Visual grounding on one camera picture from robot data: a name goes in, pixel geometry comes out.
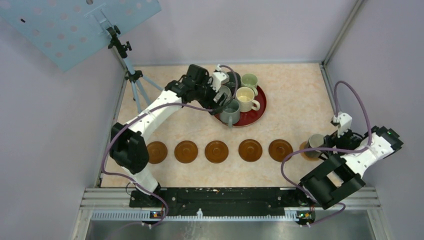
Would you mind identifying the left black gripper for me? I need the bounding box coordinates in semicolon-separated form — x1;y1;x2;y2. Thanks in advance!
194;74;227;115

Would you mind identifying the black cup white inside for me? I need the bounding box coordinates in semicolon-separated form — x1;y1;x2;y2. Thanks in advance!
304;133;325;159

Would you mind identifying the striped white grey cup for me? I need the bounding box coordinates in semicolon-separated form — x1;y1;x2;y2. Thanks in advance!
215;85;232;106

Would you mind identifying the light woven coaster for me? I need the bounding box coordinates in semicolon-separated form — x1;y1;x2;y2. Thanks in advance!
299;141;319;161

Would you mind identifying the brown wooden coaster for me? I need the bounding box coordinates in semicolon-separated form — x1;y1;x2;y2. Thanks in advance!
204;140;229;164
268;139;293;163
238;139;263;163
147;141;168;164
174;140;199;164

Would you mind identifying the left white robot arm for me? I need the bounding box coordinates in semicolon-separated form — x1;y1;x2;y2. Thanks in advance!
108;64;230;207

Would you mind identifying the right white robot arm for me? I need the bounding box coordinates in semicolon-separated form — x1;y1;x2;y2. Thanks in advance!
293;126;404;210

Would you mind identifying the dark green cup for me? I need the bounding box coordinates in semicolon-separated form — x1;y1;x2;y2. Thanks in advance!
224;71;242;91

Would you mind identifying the light green cup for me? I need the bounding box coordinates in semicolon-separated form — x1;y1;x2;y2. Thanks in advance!
240;73;259;96

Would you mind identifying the grey blue mug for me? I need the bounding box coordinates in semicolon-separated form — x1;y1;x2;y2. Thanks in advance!
219;99;241;128

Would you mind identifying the cream yellow mug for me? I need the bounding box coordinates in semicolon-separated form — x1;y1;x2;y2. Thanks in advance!
235;87;261;113

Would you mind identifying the red round tray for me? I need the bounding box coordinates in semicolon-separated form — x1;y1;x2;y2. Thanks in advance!
214;87;267;127

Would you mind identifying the light blue tripod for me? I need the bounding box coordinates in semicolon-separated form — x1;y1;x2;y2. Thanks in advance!
106;25;163;113

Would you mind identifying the blue perforated board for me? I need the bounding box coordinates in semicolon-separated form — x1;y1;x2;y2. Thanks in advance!
0;0;162;71

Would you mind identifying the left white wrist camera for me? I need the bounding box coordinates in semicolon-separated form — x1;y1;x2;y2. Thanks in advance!
211;64;229;93

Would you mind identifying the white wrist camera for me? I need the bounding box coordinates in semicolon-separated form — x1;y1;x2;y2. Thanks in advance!
211;64;229;93
331;112;353;138

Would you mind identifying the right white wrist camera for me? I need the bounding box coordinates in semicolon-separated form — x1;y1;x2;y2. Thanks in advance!
331;112;353;138

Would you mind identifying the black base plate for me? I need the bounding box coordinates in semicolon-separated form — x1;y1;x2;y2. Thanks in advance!
129;187;316;217

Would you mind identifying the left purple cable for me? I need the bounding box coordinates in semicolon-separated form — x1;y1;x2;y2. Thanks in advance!
100;64;240;229

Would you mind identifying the aluminium frame rail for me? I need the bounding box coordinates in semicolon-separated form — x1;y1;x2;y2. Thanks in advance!
72;187;394;240

